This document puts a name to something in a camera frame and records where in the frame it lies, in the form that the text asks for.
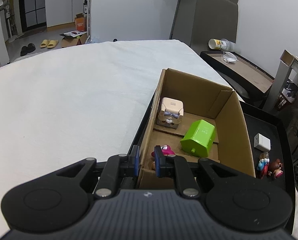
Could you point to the yellow slipper right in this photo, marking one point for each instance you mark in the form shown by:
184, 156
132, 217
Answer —
52, 44

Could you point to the black slippers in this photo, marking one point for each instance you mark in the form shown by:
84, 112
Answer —
27, 49

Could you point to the brown hair girl figurine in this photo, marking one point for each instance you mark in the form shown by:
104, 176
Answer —
275, 169

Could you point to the white cabinet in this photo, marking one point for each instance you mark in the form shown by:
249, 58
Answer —
60, 12

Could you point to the brown cardboard box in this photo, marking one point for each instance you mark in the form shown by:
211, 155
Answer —
203, 100

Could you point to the red blue figurine with bottle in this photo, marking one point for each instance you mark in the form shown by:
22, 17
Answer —
262, 166

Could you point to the open cardboard box on floor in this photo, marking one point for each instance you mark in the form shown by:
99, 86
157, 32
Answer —
73, 38

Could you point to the grey shelf post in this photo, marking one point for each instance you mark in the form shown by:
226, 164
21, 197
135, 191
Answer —
284, 70

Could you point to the grey panel board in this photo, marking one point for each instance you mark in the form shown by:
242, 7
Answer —
216, 19

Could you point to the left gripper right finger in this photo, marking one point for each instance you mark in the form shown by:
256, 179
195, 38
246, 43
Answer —
163, 164

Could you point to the yellow slipper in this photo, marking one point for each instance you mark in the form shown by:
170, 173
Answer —
44, 43
52, 44

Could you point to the white power adapter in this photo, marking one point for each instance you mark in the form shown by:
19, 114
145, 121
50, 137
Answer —
262, 143

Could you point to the orange box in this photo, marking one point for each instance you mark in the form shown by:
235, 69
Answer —
80, 22

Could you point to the beige cube face toy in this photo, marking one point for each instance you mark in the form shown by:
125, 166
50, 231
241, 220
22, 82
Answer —
170, 113

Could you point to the white table cloth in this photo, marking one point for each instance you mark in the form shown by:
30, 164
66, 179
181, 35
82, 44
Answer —
62, 106

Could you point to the green plastic house toy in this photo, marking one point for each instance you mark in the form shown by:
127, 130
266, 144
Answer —
199, 139

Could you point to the pink figurine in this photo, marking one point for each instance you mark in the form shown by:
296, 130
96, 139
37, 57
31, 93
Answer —
166, 150

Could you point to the yellow slipper left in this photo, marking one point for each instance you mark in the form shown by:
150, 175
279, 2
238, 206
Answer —
44, 43

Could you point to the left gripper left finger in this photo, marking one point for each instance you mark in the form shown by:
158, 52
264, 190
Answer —
133, 161

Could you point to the white yellow paper cup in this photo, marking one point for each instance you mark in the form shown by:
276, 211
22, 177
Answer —
223, 45

